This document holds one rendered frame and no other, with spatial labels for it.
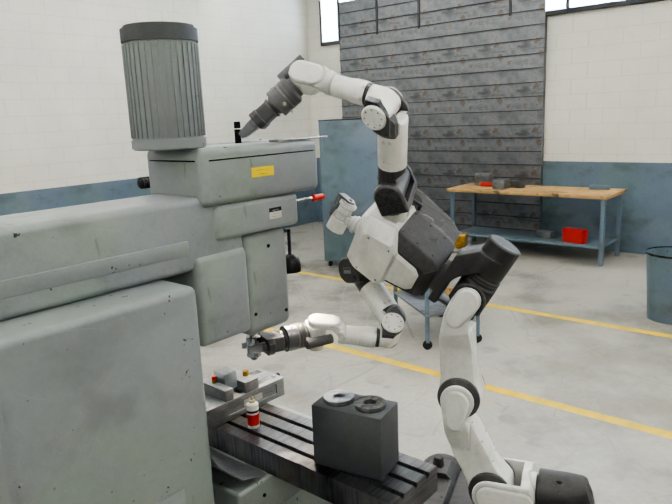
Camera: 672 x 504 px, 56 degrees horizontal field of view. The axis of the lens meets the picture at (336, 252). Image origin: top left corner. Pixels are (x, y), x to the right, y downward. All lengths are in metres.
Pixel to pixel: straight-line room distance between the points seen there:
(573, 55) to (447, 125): 2.07
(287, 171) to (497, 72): 7.93
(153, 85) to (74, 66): 7.40
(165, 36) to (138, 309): 0.69
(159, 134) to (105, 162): 7.51
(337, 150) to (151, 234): 6.51
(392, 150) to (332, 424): 0.81
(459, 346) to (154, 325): 1.04
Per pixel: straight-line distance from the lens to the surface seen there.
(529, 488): 2.31
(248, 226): 1.85
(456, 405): 2.19
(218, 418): 2.21
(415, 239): 2.05
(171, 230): 1.70
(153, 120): 1.74
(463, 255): 2.05
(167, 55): 1.74
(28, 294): 1.54
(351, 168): 8.03
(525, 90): 9.54
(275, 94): 1.93
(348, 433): 1.84
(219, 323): 1.83
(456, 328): 2.11
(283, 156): 1.93
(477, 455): 2.32
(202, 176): 1.74
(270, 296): 1.98
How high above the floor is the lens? 1.96
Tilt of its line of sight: 12 degrees down
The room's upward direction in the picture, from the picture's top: 2 degrees counter-clockwise
